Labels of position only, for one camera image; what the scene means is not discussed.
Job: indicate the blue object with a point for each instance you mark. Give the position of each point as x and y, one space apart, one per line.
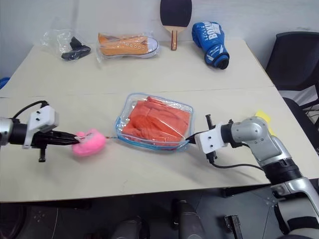
3 82

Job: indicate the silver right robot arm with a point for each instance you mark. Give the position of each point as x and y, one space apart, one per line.
261 139

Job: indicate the pink plush zipper charm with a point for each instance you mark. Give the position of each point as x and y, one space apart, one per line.
91 145

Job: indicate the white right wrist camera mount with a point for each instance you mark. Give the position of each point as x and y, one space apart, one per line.
211 139

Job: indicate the black office chair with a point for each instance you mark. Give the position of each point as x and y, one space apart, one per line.
294 64

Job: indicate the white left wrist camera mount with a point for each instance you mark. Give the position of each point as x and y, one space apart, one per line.
42 119

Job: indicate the dark rounded shape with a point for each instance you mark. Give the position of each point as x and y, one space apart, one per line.
130 227
187 219

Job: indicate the yellow sticky note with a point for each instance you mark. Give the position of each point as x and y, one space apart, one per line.
263 115

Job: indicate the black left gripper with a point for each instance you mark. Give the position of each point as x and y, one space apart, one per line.
41 140

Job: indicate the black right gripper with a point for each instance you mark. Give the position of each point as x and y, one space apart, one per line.
209 122

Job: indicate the orange canvas sneaker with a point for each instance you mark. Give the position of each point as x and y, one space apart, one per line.
124 46

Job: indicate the clear plastic pouch blue trim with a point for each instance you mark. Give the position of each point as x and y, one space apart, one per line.
124 123

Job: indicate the black table frame bar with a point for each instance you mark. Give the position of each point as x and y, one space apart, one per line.
246 190
49 205

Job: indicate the clear plastic sneaker bag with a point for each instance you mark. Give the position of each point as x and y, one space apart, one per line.
152 53

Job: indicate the black table tennis paddle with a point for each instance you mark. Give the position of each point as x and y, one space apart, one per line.
175 12

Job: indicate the blue boxing glove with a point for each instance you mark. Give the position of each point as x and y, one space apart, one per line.
211 42

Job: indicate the black metal bracket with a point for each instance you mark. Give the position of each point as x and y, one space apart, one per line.
233 226

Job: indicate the crumpled clear plastic bag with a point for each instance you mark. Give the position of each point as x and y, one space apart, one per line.
53 33

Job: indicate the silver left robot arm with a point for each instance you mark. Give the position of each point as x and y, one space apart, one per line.
15 133

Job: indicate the black folded item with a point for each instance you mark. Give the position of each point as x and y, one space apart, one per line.
76 49

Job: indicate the orange cloth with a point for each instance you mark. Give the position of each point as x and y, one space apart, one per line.
157 119

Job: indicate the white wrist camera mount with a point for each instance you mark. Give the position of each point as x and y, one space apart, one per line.
211 139
42 119

